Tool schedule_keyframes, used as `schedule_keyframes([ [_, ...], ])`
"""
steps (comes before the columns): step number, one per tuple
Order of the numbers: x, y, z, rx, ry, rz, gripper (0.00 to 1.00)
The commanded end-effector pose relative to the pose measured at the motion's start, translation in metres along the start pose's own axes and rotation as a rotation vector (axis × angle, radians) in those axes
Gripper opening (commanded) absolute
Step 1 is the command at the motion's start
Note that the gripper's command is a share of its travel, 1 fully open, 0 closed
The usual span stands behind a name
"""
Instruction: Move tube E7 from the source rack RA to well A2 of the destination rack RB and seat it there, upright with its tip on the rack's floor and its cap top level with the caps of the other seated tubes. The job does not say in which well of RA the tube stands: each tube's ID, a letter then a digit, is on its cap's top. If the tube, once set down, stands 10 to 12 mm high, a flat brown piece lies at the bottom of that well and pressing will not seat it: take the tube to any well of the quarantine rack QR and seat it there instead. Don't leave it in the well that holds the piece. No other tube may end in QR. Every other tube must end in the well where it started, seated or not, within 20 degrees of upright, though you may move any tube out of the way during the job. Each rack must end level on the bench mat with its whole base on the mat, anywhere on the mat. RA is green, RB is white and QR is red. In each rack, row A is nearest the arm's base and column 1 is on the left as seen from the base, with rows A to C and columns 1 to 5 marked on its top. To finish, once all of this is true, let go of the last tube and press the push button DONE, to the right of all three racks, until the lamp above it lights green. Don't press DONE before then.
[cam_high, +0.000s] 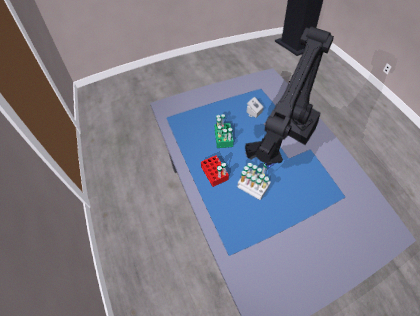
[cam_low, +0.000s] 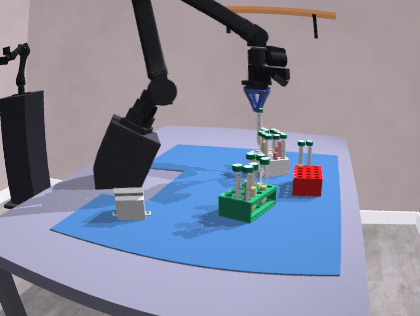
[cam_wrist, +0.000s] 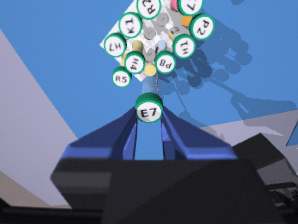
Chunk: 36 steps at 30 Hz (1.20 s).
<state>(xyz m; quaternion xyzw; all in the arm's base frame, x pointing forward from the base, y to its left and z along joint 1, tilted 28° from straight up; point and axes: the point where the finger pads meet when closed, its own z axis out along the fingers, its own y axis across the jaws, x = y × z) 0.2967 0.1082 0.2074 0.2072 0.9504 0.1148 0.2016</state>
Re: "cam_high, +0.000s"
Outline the red tube rack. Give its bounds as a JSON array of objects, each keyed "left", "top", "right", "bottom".
[{"left": 201, "top": 155, "right": 229, "bottom": 187}]

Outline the blue flat mat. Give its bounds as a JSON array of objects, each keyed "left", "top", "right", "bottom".
[{"left": 166, "top": 89, "right": 345, "bottom": 256}]

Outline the green tube rack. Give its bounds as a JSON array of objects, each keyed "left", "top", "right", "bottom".
[{"left": 215, "top": 123, "right": 233, "bottom": 148}]

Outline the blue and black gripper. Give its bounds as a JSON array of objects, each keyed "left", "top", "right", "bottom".
[{"left": 265, "top": 146, "right": 283, "bottom": 168}]

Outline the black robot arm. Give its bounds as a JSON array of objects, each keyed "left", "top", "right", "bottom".
[{"left": 245, "top": 26, "right": 334, "bottom": 163}]

